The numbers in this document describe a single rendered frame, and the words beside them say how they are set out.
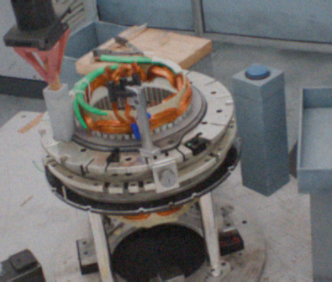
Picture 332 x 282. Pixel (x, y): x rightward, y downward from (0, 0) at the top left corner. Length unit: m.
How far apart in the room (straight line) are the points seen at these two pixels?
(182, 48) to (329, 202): 0.46
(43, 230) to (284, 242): 0.48
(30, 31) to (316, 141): 0.49
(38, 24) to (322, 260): 0.61
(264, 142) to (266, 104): 0.08
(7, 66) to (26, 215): 2.23
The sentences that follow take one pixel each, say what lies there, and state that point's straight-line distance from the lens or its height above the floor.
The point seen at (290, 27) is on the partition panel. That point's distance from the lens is 3.68.
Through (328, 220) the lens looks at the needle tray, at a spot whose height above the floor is 0.91.
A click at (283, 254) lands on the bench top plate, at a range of 1.43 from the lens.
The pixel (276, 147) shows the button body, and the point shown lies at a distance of 1.53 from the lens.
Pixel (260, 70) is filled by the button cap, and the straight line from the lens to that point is 1.46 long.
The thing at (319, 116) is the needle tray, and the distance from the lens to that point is 1.34.
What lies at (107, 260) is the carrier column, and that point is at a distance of 1.30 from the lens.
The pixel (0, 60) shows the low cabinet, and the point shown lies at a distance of 3.82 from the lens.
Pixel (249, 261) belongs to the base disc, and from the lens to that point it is 1.39.
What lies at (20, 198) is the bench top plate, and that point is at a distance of 1.69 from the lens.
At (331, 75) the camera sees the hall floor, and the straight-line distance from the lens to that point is 3.68.
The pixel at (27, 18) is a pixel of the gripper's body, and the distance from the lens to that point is 1.11.
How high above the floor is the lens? 1.71
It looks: 31 degrees down
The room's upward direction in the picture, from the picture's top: 9 degrees counter-clockwise
